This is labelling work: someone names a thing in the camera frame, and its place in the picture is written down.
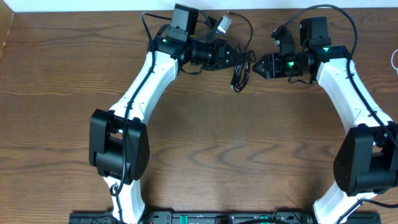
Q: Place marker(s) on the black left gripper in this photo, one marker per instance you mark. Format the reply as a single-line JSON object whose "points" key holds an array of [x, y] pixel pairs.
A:
{"points": [[224, 55]]}

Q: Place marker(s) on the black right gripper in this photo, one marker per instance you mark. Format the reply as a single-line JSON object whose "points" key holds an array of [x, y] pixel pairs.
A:
{"points": [[273, 70]]}

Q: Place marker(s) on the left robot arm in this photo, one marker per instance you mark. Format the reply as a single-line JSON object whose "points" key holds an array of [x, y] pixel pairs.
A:
{"points": [[118, 141]]}

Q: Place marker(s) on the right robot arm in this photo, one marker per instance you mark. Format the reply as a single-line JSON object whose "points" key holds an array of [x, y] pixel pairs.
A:
{"points": [[366, 163]]}

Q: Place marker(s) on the cardboard box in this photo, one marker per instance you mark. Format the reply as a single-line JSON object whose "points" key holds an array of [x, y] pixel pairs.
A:
{"points": [[6, 19]]}

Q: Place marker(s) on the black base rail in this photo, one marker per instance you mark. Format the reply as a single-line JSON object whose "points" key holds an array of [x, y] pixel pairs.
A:
{"points": [[167, 217]]}

